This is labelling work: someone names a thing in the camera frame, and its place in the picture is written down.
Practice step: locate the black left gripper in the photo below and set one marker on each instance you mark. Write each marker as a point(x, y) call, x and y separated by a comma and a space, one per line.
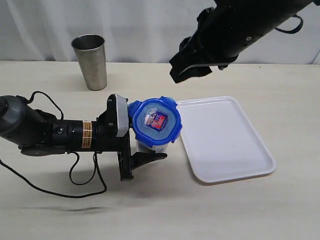
point(108, 142)

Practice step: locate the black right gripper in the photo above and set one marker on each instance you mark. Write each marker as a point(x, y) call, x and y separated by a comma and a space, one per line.
point(192, 61)

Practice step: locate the clear plastic container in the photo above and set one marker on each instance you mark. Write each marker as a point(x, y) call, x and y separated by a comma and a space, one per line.
point(142, 147)

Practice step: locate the blue plastic container lid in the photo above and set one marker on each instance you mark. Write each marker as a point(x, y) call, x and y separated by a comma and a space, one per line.
point(155, 121)

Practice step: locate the stainless steel cup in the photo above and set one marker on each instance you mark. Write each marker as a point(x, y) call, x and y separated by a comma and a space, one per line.
point(89, 50)

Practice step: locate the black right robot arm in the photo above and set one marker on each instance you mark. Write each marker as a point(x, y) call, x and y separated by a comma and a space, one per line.
point(227, 29)

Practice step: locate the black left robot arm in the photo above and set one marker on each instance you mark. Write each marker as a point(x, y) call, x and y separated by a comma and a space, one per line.
point(38, 133)

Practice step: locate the white backdrop curtain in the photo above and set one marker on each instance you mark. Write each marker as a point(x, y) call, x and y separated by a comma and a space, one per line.
point(145, 31)

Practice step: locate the white plastic tray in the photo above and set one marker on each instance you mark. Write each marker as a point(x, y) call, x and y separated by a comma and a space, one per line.
point(220, 141)

